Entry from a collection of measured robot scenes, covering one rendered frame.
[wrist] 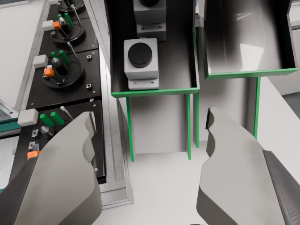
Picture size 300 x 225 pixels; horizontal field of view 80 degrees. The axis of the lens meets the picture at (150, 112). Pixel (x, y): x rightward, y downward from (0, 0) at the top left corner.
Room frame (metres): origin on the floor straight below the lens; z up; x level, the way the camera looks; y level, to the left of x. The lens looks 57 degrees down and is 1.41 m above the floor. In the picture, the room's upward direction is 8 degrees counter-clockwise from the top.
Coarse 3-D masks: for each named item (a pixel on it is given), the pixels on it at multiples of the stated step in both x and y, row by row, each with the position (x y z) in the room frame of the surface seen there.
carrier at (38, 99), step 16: (48, 64) 0.57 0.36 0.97; (64, 64) 0.53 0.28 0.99; (80, 64) 0.52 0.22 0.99; (96, 64) 0.53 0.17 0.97; (48, 80) 0.46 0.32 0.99; (64, 80) 0.44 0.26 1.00; (80, 80) 0.45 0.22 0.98; (96, 80) 0.45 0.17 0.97; (32, 96) 0.42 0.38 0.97; (48, 96) 0.41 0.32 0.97; (64, 96) 0.40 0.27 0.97; (80, 96) 0.39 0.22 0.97; (96, 96) 0.38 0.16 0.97
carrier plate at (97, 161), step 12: (60, 108) 0.35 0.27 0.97; (72, 108) 0.34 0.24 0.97; (84, 108) 0.34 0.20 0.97; (96, 108) 0.33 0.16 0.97; (96, 120) 0.29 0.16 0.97; (24, 132) 0.28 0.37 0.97; (96, 132) 0.25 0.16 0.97; (24, 144) 0.24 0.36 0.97; (96, 144) 0.21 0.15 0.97; (24, 156) 0.21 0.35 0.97; (96, 156) 0.18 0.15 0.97; (12, 168) 0.18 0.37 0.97; (96, 168) 0.15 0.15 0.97
